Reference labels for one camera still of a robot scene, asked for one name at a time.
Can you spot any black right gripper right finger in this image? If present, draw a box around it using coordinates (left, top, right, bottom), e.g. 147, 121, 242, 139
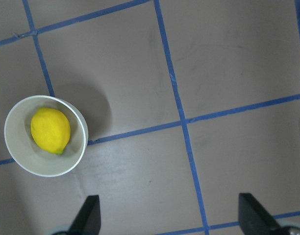
238, 193, 300, 235

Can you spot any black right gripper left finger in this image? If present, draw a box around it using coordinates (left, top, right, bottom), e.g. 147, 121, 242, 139
68, 195, 101, 235

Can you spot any cream white bowl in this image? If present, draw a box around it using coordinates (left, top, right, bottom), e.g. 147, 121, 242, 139
4, 95, 89, 177

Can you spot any yellow lemon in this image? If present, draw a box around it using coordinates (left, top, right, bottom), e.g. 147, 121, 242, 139
30, 107, 71, 154

